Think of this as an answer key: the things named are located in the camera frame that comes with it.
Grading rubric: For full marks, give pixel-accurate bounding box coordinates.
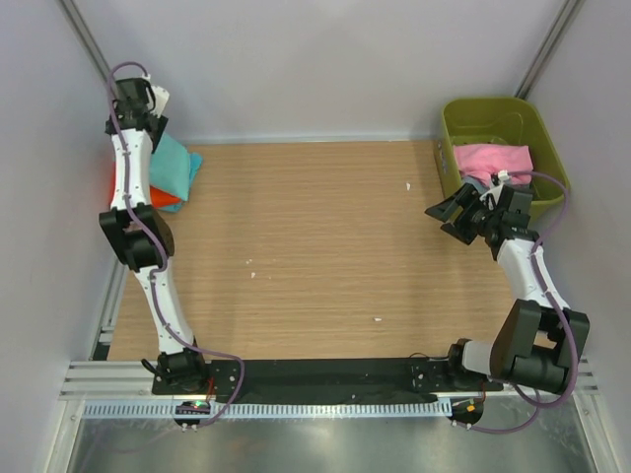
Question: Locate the light blue folded t shirt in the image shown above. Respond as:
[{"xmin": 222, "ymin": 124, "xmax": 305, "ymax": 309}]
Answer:
[{"xmin": 161, "ymin": 153, "xmax": 203, "ymax": 213}]

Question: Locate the olive green plastic bin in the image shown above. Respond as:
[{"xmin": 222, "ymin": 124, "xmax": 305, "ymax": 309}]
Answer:
[{"xmin": 434, "ymin": 97, "xmax": 570, "ymax": 220}]

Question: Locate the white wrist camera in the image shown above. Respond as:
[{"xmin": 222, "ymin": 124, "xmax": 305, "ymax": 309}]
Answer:
[
  {"xmin": 144, "ymin": 74, "xmax": 171, "ymax": 117},
  {"xmin": 479, "ymin": 169, "xmax": 512, "ymax": 210}
]

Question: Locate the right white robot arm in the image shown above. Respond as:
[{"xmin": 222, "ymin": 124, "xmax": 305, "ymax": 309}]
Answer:
[{"xmin": 425, "ymin": 183, "xmax": 590, "ymax": 399}]

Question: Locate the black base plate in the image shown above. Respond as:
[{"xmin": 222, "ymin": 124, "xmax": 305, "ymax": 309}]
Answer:
[{"xmin": 141, "ymin": 353, "xmax": 503, "ymax": 399}]

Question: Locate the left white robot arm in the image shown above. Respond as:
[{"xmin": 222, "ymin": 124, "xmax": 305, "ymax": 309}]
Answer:
[{"xmin": 99, "ymin": 76, "xmax": 209, "ymax": 394}]

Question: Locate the pink t shirt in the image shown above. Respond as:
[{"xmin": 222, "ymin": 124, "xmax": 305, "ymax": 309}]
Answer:
[{"xmin": 454, "ymin": 144, "xmax": 533, "ymax": 185}]

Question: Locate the teal t shirt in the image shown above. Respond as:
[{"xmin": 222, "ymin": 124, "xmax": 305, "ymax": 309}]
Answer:
[{"xmin": 149, "ymin": 133, "xmax": 190, "ymax": 201}]

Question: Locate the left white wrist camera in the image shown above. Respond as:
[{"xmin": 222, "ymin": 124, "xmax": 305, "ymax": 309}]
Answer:
[{"xmin": 144, "ymin": 74, "xmax": 171, "ymax": 117}]

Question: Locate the grey blue t shirt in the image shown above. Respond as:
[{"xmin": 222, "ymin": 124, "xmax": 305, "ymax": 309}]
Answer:
[{"xmin": 461, "ymin": 175, "xmax": 489, "ymax": 195}]

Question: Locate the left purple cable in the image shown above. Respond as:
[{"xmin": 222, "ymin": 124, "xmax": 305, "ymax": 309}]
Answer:
[{"xmin": 106, "ymin": 61, "xmax": 245, "ymax": 428}]

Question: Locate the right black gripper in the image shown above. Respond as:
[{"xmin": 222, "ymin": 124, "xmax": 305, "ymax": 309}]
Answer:
[{"xmin": 426, "ymin": 183, "xmax": 502, "ymax": 245}]

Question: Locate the orange folded t shirt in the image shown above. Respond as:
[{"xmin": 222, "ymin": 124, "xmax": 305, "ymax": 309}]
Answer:
[{"xmin": 109, "ymin": 163, "xmax": 180, "ymax": 210}]

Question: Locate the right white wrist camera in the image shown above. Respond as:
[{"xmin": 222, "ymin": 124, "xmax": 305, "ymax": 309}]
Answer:
[{"xmin": 479, "ymin": 169, "xmax": 512, "ymax": 210}]

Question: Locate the slotted cable duct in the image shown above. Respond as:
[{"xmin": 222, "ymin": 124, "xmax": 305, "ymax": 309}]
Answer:
[{"xmin": 82, "ymin": 398, "xmax": 452, "ymax": 421}]

